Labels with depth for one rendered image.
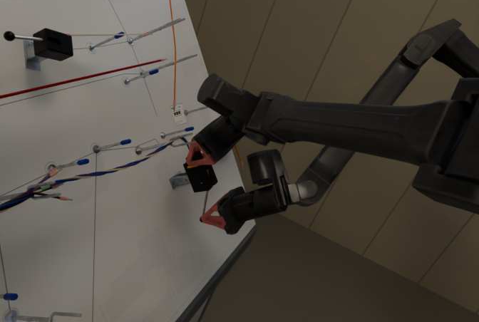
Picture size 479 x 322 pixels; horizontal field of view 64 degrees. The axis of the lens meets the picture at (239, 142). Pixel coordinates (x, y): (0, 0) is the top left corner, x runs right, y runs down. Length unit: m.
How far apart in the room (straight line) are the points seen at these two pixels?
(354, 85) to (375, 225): 0.95
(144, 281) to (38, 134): 0.33
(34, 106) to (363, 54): 1.94
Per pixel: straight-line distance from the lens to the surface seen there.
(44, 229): 0.66
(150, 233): 0.80
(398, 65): 0.88
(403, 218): 2.72
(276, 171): 0.78
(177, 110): 0.92
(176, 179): 0.86
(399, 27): 2.34
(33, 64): 0.70
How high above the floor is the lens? 1.57
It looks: 27 degrees down
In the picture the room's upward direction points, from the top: 22 degrees clockwise
